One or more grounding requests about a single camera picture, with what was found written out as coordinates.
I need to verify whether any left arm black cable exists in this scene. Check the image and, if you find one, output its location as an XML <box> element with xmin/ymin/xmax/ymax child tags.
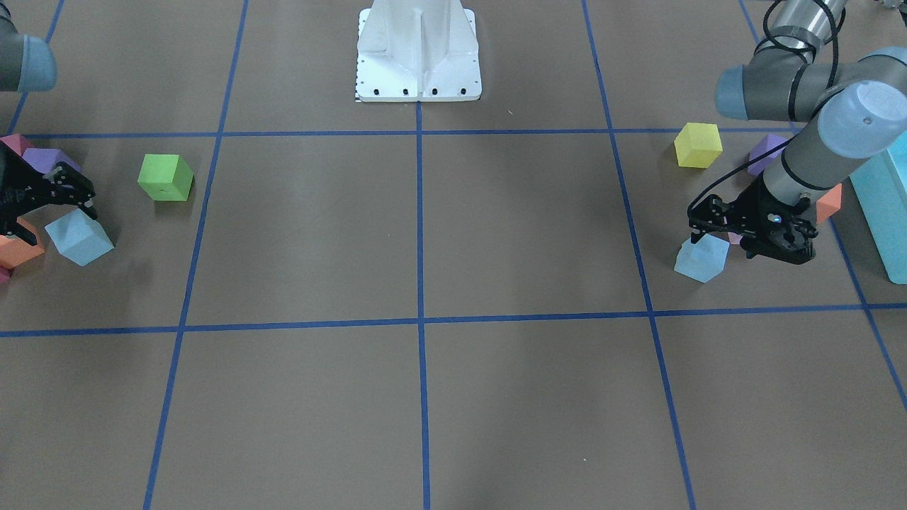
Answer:
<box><xmin>689</xmin><ymin>0</ymin><xmax>848</xmax><ymax>220</ymax></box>

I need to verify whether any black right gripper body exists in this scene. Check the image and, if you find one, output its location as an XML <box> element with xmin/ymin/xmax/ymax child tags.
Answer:
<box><xmin>1</xmin><ymin>152</ymin><xmax>47</xmax><ymax>239</ymax></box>

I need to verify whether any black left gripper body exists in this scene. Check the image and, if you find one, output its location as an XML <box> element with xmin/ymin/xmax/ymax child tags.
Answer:
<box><xmin>734</xmin><ymin>176</ymin><xmax>818</xmax><ymax>265</ymax></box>

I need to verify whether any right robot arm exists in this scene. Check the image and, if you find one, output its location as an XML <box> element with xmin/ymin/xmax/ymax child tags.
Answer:
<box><xmin>1</xmin><ymin>6</ymin><xmax>98</xmax><ymax>246</ymax></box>

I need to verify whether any light blue plastic tray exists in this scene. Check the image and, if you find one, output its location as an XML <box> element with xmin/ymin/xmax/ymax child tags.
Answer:
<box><xmin>850</xmin><ymin>133</ymin><xmax>906</xmax><ymax>285</ymax></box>

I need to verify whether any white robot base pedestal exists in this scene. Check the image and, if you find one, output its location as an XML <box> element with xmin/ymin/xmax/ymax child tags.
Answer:
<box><xmin>354</xmin><ymin>1</ymin><xmax>483</xmax><ymax>103</ymax></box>

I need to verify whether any green foam block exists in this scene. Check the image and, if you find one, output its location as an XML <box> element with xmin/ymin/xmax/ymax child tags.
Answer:
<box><xmin>137</xmin><ymin>154</ymin><xmax>195</xmax><ymax>201</ymax></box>

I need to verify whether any light blue block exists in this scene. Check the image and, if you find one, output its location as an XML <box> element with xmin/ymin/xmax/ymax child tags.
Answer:
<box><xmin>45</xmin><ymin>209</ymin><xmax>114</xmax><ymax>267</ymax></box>
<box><xmin>674</xmin><ymin>234</ymin><xmax>730</xmax><ymax>283</ymax></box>

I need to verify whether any purple block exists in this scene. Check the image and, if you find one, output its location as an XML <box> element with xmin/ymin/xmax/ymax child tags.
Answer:
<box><xmin>20</xmin><ymin>148</ymin><xmax>82</xmax><ymax>184</ymax></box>
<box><xmin>746</xmin><ymin>135</ymin><xmax>789</xmax><ymax>177</ymax></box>

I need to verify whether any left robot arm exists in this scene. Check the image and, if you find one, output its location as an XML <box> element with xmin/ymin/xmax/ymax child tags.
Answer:
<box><xmin>687</xmin><ymin>1</ymin><xmax>906</xmax><ymax>265</ymax></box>

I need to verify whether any magenta block near orange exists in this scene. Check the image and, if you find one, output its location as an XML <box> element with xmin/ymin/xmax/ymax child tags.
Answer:
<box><xmin>1</xmin><ymin>133</ymin><xmax>35</xmax><ymax>157</ymax></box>

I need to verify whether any yellow foam block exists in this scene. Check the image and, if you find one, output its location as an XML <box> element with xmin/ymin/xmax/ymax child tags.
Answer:
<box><xmin>673</xmin><ymin>122</ymin><xmax>723</xmax><ymax>169</ymax></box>

